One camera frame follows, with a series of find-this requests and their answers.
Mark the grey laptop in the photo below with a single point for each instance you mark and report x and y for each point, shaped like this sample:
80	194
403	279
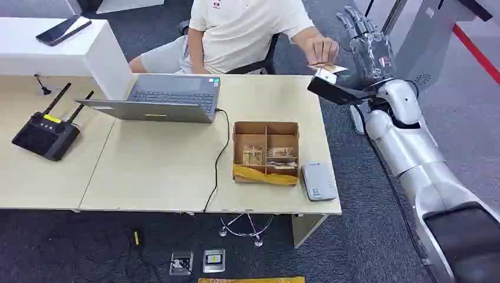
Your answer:
172	111

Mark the wooden card box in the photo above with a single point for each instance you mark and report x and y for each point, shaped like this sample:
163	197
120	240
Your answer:
250	131

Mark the pale wooden desk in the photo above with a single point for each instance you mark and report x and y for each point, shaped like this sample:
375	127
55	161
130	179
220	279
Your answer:
156	172
35	183

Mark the person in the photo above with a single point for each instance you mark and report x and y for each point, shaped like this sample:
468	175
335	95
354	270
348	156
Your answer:
242	31

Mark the grey metal gate cabinet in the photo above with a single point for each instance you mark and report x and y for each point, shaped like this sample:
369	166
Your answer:
422	31

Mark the black router with antennas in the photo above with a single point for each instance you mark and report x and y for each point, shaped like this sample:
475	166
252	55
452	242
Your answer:
45	136

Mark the pile of tan cards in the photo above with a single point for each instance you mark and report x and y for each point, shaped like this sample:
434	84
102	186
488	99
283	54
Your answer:
253	155

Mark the flat pale cards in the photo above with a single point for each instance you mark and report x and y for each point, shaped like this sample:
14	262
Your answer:
283	165

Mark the chrome chair base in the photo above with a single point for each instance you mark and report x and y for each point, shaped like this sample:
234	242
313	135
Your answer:
250	234

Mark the white counter block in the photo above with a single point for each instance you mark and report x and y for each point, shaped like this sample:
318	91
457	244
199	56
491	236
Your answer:
78	56

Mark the yellow tape on box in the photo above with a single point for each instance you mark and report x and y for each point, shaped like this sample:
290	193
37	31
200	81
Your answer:
261	176

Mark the black smartphone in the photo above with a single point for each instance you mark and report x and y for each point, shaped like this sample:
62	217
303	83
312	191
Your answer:
62	30

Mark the tan card with print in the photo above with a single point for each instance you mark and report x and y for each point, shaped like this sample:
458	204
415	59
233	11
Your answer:
279	152

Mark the grey flat card reader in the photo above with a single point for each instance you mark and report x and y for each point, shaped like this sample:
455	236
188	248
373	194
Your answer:
319	181

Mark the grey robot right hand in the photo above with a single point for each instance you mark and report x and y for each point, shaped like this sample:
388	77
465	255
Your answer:
371	50

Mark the floor socket with plugs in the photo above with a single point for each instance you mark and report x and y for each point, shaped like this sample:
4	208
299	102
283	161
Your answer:
181	263

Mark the black office chair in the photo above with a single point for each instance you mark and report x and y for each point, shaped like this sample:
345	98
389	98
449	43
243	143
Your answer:
269	58

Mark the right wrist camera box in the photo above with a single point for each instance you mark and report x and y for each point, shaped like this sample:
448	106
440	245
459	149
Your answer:
338	91

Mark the person's left hand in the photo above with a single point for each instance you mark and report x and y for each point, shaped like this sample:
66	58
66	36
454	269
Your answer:
322	48

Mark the white furniture panel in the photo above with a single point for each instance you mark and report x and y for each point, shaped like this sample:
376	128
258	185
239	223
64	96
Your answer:
129	4

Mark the yellow floor tape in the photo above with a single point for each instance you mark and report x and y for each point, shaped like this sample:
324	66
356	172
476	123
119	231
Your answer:
250	280

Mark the black power adapter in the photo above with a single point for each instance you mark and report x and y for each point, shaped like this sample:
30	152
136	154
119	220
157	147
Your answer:
136	237

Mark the floor socket with yellow label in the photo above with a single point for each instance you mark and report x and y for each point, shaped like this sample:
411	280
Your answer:
214	261

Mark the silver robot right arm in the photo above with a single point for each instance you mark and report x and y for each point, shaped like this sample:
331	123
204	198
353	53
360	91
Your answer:
414	148

